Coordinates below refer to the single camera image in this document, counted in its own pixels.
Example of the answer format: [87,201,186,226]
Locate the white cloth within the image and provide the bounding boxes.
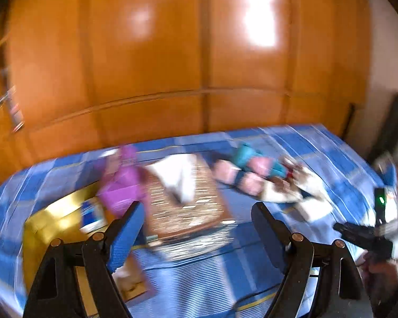
[149,154,200,204]

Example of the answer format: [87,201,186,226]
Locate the person's right hand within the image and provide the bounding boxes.
[365,255,398,305]

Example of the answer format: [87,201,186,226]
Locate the purple cloth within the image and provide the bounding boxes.
[98,144,153,219]

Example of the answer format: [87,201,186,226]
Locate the teal stuffed toy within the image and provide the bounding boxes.
[230,142,290,180]

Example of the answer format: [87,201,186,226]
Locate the wardrobe door keys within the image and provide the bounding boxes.
[0,69,26,132]

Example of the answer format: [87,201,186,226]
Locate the blue white packet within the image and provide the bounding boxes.
[80,197,108,234]

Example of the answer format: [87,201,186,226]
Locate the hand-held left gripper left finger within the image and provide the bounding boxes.
[23,201,146,318]

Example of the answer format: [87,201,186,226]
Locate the pink rolled towel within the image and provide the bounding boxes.
[215,159,271,197]

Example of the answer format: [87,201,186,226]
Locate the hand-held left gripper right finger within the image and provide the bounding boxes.
[251,202,374,318]

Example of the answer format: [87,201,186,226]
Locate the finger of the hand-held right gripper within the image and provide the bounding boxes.
[332,222,394,259]

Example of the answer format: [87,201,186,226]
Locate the white brown soft toy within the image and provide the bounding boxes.
[265,157,334,223]

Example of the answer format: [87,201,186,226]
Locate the wooden wardrobe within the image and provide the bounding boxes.
[0,0,375,186]

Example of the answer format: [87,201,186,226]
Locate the blue plaid bedsheet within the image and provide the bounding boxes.
[0,124,398,318]

